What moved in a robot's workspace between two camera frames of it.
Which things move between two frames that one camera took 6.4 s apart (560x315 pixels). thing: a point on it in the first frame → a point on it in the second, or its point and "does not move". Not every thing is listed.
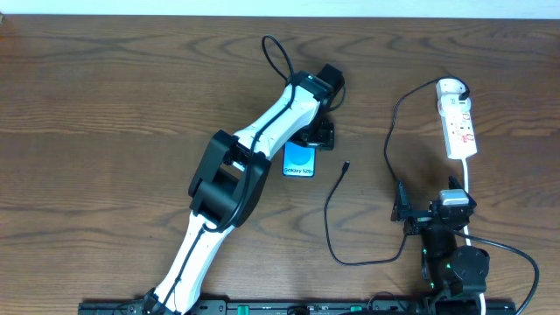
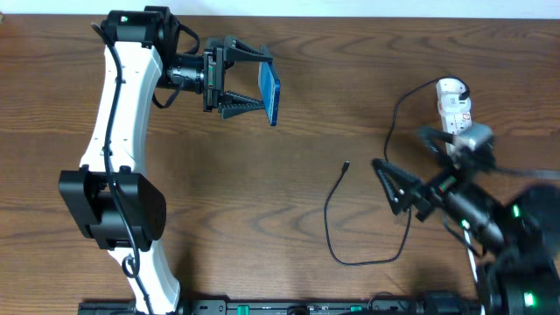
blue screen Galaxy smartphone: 298,161 → 270,91
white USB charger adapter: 450,86 does not move
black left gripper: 319,137 → 210,79
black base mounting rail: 307,307 does not move
